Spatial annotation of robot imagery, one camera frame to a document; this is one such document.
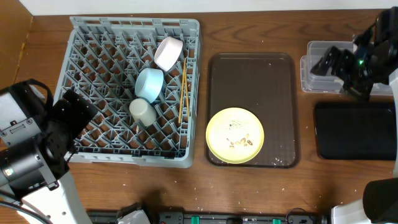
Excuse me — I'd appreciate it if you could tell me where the clear plastic waste bin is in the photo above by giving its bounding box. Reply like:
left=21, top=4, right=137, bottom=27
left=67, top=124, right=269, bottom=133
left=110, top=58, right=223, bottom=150
left=300, top=40, right=394, bottom=96

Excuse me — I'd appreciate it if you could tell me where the pink bowl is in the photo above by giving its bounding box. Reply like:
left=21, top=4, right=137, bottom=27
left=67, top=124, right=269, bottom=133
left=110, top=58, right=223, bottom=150
left=154, top=37, right=183, bottom=72

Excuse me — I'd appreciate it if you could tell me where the cream white cup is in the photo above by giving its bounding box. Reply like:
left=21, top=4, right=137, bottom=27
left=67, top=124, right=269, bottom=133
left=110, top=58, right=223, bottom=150
left=129, top=98, right=157, bottom=126

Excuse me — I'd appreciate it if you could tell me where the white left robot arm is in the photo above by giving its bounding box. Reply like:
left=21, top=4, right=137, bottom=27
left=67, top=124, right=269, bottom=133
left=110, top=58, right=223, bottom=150
left=1, top=79, right=97, bottom=223

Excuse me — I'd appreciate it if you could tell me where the yellow plate with crumbs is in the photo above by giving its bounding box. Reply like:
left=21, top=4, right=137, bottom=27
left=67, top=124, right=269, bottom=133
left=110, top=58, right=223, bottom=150
left=206, top=108, right=265, bottom=164

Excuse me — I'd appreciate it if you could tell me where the dark brown serving tray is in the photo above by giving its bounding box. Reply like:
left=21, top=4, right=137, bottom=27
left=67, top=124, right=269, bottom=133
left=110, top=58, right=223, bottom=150
left=207, top=53, right=300, bottom=169

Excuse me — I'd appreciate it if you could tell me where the black equipment rail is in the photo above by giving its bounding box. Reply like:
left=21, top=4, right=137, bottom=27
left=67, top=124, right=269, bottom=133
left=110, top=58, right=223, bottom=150
left=87, top=203, right=331, bottom=224

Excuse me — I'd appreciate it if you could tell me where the black rectangular bin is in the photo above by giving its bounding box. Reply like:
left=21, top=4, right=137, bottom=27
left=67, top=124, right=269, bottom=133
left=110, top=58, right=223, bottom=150
left=314, top=102, right=397, bottom=161

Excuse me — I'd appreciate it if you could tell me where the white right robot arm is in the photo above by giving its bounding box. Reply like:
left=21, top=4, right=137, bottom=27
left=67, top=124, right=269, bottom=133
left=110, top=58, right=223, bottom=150
left=310, top=6, right=397, bottom=224

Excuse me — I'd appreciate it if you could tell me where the wooden chopstick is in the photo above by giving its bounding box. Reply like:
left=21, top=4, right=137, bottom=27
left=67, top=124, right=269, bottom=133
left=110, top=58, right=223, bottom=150
left=178, top=58, right=187, bottom=124
left=183, top=58, right=190, bottom=118

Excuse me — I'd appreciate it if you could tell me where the light blue bowl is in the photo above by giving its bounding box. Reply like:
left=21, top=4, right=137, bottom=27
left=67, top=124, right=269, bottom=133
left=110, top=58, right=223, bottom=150
left=134, top=68, right=164, bottom=103

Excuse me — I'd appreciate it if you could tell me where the grey plastic dish rack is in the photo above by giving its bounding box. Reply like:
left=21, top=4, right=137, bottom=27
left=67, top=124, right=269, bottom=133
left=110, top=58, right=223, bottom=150
left=55, top=16, right=202, bottom=168

